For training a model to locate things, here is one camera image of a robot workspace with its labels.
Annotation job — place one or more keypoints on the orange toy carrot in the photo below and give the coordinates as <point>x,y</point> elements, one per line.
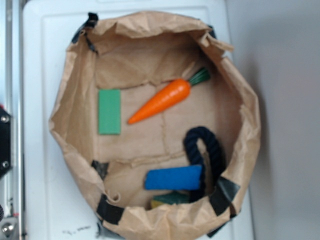
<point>173,93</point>

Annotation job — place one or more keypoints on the brown paper lined bin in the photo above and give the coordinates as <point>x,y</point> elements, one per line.
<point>139,54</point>

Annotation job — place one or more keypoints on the green rectangular block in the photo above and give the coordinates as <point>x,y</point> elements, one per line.
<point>109,111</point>

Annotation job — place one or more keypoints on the blue rectangular block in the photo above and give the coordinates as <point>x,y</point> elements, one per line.
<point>175,178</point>

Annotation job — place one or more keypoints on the green and yellow sponge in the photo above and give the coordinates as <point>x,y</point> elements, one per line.
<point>172,198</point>

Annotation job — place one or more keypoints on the white plastic tray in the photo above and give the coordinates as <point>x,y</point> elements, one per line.
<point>54,206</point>

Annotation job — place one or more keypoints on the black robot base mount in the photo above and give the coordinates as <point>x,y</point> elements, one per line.
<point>5,142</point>

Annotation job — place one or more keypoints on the aluminium frame rail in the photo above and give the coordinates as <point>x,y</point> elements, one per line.
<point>12,200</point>

